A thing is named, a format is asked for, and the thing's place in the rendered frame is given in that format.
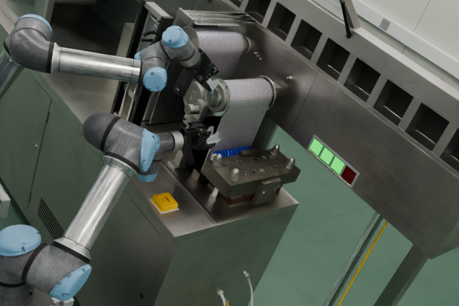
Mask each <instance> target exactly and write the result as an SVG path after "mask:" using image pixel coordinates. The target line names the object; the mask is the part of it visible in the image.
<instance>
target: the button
mask: <svg viewBox="0 0 459 306"><path fill-rule="evenodd" d="M152 201H153V202H154V203H155V205H156V206H157V207H158V209H159V210H160V211H161V212H164V211H167V210H173V209H176V208H177V206H178V203H177V202H176V201H175V199H174V198H173V197H172V196H171V195H170V194H169V193H162V194H158V195H153V197H152Z"/></svg>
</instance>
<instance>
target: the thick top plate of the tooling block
mask: <svg viewBox="0 0 459 306"><path fill-rule="evenodd" d="M271 150H272V149H268V150H261V151H260V153H259V154H258V155H255V156H248V157H244V158H242V157H241V156H239V155H238V154H237V155H233V156H225V157H222V159H221V166H219V167H217V166H214V165H213V164H212V160H211V159H209V160H206V162H205V163H204V166H203V169H202V171H201V172H202V173H203V174H204V175H205V177H207V179H208V180H209V181H210V182H211V183H212V184H213V185H214V186H215V187H216V188H217V190H218V191H219V192H220V193H221V194H222V195H223V196H224V197H225V198H226V197H232V196H235V195H240V194H244V193H249V192H253V191H256V190H257V189H258V187H259V184H260V182H261V181H263V180H269V179H272V178H279V179H280V180H281V182H280V184H279V185H282V184H287V183H291V182H296V179H297V178H298V175H299V174H300V172H301V170H300V169H299V168H298V167H297V166H296V165H294V168H293V169H288V168H287V167H286V166H285V164H286V163H287V161H288V160H289V159H288V158H287V157H286V156H285V155H284V154H282V153H281V152H279V155H278V156H275V155H273V154H271V153H270V151H271ZM235 168H237V169H238V170H239V174H238V180H237V181H231V180H230V179H229V178H228V176H229V175H230V172H232V170H233V169H235Z"/></svg>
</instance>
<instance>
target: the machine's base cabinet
mask: <svg viewBox="0 0 459 306"><path fill-rule="evenodd" d="M104 165H105V162H104V161H103V159H102V158H101V157H100V155H99V154H98V153H97V151H95V149H94V148H93V147H92V145H91V144H90V143H88V142H87V141H86V139H85V138H84V136H83V134H82V133H81V131H80V130H79V129H78V128H77V127H76V126H75V124H74V123H73V122H72V120H71V119H70V118H69V117H68V116H67V114H66V113H65V112H64V110H63V109H62V108H61V107H60V106H59V104H58V103H57V102H56V100H55V99H54V98H53V97H52V96H51V94H50V93H49V92H48V90H47V89H46V88H45V87H44V86H43V84H42V83H41V82H40V81H39V79H38V78H37V77H36V75H35V74H34V73H33V72H32V71H31V70H30V69H27V68H25V69H24V70H23V71H22V72H21V74H20V75H19V76H18V78H17V79H16V80H15V82H14V83H13V84H12V85H11V87H10V88H9V90H8V91H7V92H6V93H5V94H4V95H3V97H2V98H1V100H0V177H1V179H2V180H3V182H4V183H5V185H6V186H7V188H8V190H9V192H10V193H11V194H12V197H13V198H14V199H15V201H16V203H17V204H18V206H19V208H20V209H21V210H22V212H23V214H24V215H25V217H26V219H27V220H28V222H29V224H30V225H31V226H32V227H34V228H36V229H37V230H38V231H39V233H40V235H41V241H42V242H44V243H46V244H48V245H49V246H51V245H52V243H53V241H54V240H56V239H58V238H61V237H62V236H63V235H64V233H65V231H66V230H67V228H68V226H69V224H70V223H71V221H72V220H73V218H74V216H75V214H76V213H77V211H78V209H79V208H80V206H81V204H82V203H83V200H84V199H85V197H86V195H87V194H88V192H89V190H90V189H91V187H92V185H93V183H94V182H95V180H96V178H97V177H98V175H99V173H100V171H101V170H102V168H103V167H104ZM294 212H295V210H294V211H291V212H287V213H284V214H279V215H277V216H273V217H269V218H267V219H262V220H259V221H255V222H252V223H248V224H245V225H241V226H238V227H233V228H231V229H227V230H223V231H221V232H216V233H213V234H209V235H206V236H202V237H199V238H195V239H192V240H188V241H184V242H180V243H178V244H174V245H171V244H170V243H169V241H168V240H167V239H166V238H165V237H164V235H163V234H162V233H161V231H160V230H159V229H158V228H157V226H156V225H155V224H154V223H153V221H152V220H151V219H150V217H149V216H148V215H147V214H146V213H145V211H144V210H143V209H142V207H141V206H140V205H139V204H138V203H137V201H136V200H135V199H134V197H133V196H132V195H131V194H130V193H129V192H128V190H127V189H126V188H125V189H124V191H123V192H122V194H121V196H120V198H119V199H118V201H117V203H116V205H115V207H114V208H113V210H112V212H111V214H110V215H109V218H108V219H107V221H106V223H105V224H104V226H103V228H102V229H101V231H100V233H99V235H98V237H97V239H96V240H95V242H94V244H93V245H92V247H91V249H90V250H89V254H90V257H91V260H90V262H89V265H90V266H91V268H92V271H91V273H90V275H89V277H88V278H87V281H86V282H85V283H84V285H83V286H82V288H81V289H80V290H79V291H78V292H77V293H76V294H75V297H76V299H77V300H78V302H79V304H80V305H81V306H222V302H221V299H220V297H219V296H218V295H217V293H218V292H219V291H220V290H222V291H224V298H225V299H228V300H229V306H247V305H248V304H249V301H250V300H251V293H250V287H249V282H248V280H247V279H246V278H245V274H246V273H249V274H250V277H249V278H250V280H251V285H252V288H253V293H254V292H255V289H256V288H257V286H258V284H259V282H260V279H261V278H262V275H263V274H264V271H265V270H266V267H267V266H268V263H269V262H270V259H271V258H272V256H273V254H274V252H275V250H276V248H277V246H278V244H279V242H280V240H281V238H282V236H283V234H284V232H285V230H286V228H287V226H288V224H289V222H290V220H291V218H292V216H293V214H294Z"/></svg>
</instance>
